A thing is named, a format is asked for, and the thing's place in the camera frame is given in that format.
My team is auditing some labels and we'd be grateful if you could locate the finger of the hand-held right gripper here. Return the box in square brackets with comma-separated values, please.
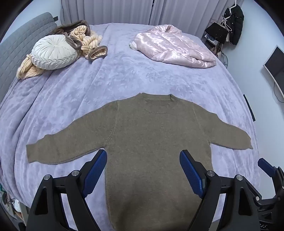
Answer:
[258, 158, 284, 201]

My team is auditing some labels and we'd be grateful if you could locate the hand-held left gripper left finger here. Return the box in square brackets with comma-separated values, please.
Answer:
[26, 149, 108, 231]

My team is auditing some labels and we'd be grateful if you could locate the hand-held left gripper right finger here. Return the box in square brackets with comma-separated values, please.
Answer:
[179, 150, 260, 231]

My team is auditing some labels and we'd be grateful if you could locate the olive brown knit sweater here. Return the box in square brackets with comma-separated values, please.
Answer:
[26, 93, 253, 231]

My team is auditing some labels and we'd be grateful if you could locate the lilac plush bed blanket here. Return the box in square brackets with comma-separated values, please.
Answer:
[0, 22, 264, 231]

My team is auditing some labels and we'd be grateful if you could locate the curved computer monitor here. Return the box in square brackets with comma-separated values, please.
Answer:
[263, 45, 284, 100]

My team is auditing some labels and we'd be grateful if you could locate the round cream pleated pillow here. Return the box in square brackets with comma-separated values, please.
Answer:
[31, 35, 79, 71]

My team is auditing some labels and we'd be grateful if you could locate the shiny pink padded jacket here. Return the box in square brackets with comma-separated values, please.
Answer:
[129, 25, 217, 68]

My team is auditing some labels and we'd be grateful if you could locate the black hanging bag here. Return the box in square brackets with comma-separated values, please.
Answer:
[204, 22, 229, 42]

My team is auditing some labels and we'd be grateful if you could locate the black hanging coat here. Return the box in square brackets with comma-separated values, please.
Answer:
[230, 4, 245, 46]

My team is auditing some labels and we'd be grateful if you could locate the grey quilted headboard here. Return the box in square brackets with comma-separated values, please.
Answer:
[0, 12, 58, 98]

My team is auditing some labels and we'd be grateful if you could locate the black monitor cable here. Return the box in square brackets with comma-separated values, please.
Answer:
[273, 82, 283, 103]

